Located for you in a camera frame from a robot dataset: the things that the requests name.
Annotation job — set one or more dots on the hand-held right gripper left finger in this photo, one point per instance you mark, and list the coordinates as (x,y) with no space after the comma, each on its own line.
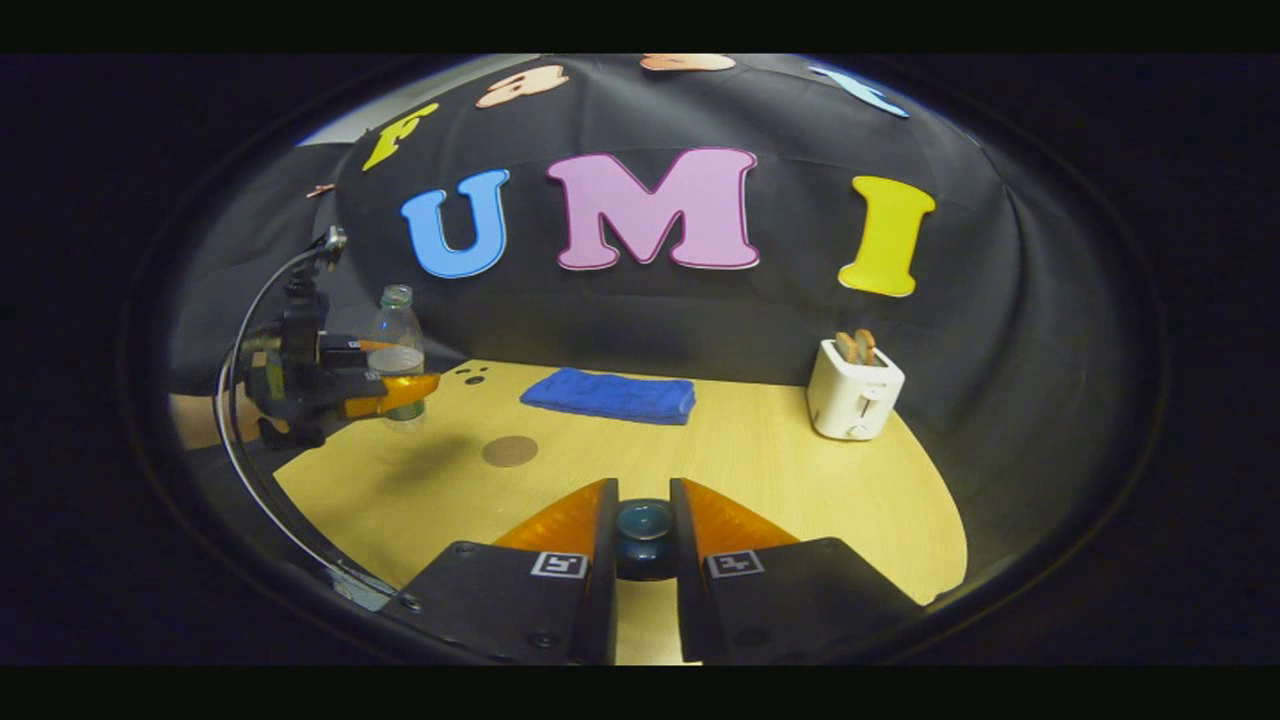
(605,580)

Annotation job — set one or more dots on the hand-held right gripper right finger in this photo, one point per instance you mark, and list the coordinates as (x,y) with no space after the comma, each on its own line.
(682,580)

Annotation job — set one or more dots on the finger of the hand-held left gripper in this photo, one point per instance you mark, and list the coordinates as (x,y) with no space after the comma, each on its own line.
(385,393)
(345,345)

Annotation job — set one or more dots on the clear plastic water bottle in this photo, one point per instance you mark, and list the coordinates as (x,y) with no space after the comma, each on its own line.
(397,325)

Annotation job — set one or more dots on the round brown coaster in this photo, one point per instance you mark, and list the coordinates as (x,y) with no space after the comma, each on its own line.
(510,452)

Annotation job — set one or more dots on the blue folded towel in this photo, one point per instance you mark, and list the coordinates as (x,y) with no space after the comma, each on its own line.
(610,395)

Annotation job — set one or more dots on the small white object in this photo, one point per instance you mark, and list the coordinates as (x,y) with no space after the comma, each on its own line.
(365,590)

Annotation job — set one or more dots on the white toaster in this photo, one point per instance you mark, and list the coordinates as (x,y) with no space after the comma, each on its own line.
(850,400)

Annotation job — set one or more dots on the brown toast slice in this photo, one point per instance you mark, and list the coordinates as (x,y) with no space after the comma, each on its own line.
(866,346)
(846,348)

